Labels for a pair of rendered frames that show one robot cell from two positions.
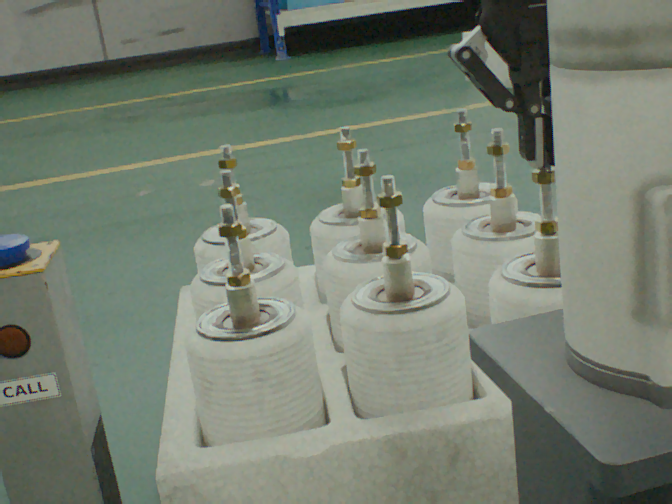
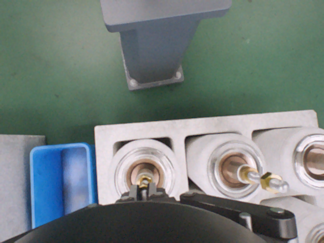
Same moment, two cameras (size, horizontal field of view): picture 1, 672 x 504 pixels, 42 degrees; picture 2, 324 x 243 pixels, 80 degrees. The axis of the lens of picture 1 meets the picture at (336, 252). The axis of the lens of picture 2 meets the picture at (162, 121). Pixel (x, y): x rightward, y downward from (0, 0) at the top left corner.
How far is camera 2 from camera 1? 0.60 m
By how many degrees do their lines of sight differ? 77
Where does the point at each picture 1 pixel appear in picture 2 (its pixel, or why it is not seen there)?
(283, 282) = (300, 227)
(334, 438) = (250, 117)
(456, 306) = (205, 149)
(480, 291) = not seen: hidden behind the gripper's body
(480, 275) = not seen: hidden behind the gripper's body
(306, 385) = (268, 141)
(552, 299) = (154, 141)
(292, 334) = (290, 140)
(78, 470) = not seen: outside the picture
